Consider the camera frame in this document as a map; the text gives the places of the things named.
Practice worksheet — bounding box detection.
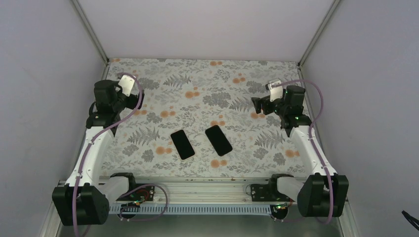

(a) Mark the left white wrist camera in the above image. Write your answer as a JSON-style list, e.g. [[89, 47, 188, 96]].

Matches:
[[118, 75, 136, 97]]

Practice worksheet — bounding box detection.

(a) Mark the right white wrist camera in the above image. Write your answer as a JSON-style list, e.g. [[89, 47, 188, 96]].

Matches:
[[265, 79, 283, 102]]

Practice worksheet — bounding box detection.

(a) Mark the phone with beige case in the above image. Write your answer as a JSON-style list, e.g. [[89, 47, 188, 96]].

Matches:
[[170, 130, 196, 160]]

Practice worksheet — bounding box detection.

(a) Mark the aluminium mounting rail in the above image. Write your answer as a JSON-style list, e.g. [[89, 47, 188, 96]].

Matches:
[[54, 176, 349, 205]]

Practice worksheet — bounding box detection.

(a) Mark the black object at edge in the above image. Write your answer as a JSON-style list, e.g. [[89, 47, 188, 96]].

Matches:
[[401, 210, 419, 231]]

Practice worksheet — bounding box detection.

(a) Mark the floral patterned table mat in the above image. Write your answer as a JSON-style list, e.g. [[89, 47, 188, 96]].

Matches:
[[101, 58, 305, 178]]

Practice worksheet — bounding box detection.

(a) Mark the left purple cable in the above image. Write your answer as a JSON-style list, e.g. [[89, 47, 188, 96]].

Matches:
[[72, 72, 168, 237]]

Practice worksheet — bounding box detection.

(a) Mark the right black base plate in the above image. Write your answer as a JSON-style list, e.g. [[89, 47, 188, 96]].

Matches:
[[249, 184, 281, 202]]

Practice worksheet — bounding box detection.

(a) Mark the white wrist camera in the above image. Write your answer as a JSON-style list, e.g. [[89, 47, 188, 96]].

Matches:
[[265, 79, 283, 102], [118, 75, 136, 97]]

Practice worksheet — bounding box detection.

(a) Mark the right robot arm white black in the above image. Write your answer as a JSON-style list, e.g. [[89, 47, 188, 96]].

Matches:
[[251, 83, 349, 222]]

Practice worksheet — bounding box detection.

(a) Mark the white slotted cable duct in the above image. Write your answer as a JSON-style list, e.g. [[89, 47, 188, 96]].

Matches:
[[122, 204, 271, 216]]

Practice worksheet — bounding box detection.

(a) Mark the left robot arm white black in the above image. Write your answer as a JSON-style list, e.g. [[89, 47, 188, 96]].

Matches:
[[52, 76, 144, 226]]

